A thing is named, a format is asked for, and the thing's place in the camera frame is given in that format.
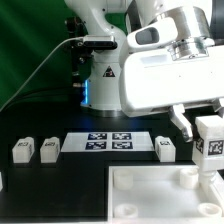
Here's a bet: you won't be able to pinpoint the white camera cable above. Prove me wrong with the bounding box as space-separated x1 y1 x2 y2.
0 37 84 113

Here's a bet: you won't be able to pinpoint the white square tabletop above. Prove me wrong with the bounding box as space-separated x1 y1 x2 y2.
107 165 224 224

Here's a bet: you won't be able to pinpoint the black camera on stand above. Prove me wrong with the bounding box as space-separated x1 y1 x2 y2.
65 17 117 88

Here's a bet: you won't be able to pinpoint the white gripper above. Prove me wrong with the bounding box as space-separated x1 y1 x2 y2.
119 45 224 142

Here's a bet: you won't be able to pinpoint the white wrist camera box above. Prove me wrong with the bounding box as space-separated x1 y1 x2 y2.
126 17 178 53

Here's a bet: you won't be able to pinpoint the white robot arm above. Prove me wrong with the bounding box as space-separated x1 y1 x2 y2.
64 0 224 141

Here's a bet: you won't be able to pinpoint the black cables on table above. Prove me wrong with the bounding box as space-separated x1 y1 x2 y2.
0 86 84 113

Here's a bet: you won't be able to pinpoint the white sheet with tags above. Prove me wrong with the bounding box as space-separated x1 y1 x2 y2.
61 132 154 152

